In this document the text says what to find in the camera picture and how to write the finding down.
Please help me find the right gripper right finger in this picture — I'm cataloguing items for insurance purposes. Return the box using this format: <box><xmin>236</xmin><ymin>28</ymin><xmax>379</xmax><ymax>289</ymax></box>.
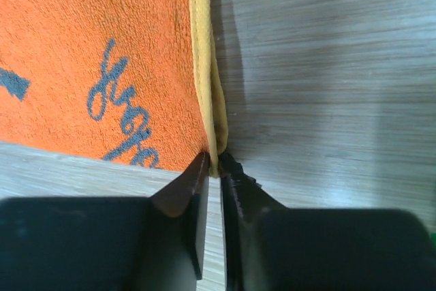
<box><xmin>219</xmin><ymin>153</ymin><xmax>435</xmax><ymax>290</ymax></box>

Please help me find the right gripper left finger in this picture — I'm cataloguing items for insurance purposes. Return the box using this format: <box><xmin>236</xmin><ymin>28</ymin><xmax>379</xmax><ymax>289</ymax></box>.
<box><xmin>1</xmin><ymin>152</ymin><xmax>210</xmax><ymax>290</ymax></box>

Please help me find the green plastic tray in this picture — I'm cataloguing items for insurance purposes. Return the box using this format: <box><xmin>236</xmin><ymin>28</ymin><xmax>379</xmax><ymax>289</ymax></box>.
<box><xmin>430</xmin><ymin>232</ymin><xmax>436</xmax><ymax>245</ymax></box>

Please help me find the grey orange happy towel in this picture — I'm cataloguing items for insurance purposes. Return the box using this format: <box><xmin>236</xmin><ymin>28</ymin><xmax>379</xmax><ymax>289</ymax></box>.
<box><xmin>1</xmin><ymin>0</ymin><xmax>228</xmax><ymax>177</ymax></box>

